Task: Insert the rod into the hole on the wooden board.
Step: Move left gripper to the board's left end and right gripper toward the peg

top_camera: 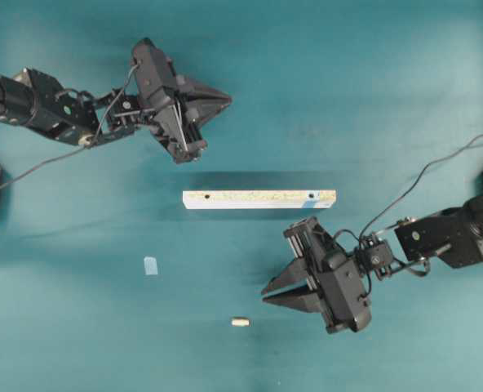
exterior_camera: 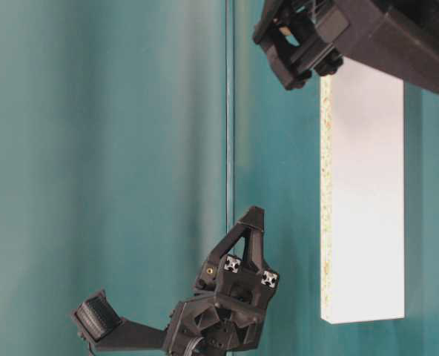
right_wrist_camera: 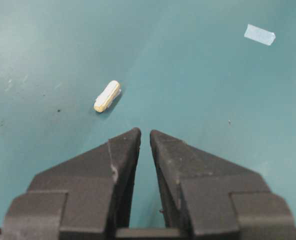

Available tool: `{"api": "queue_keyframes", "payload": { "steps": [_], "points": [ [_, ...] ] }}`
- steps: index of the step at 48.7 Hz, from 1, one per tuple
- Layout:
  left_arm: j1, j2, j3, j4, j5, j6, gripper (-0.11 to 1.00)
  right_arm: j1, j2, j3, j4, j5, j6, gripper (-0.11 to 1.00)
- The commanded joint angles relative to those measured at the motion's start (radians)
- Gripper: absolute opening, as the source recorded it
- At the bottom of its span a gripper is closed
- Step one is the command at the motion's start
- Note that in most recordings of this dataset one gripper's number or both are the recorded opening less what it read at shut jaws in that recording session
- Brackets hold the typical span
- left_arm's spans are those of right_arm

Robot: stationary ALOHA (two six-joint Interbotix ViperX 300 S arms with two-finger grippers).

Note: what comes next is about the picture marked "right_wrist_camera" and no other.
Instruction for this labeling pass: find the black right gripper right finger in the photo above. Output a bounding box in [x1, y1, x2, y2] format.
[150, 130, 296, 240]

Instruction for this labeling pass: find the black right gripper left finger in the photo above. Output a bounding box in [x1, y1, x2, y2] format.
[3, 127, 141, 240]

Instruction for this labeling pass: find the blue tape piece right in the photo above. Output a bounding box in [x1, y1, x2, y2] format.
[244, 24, 276, 46]

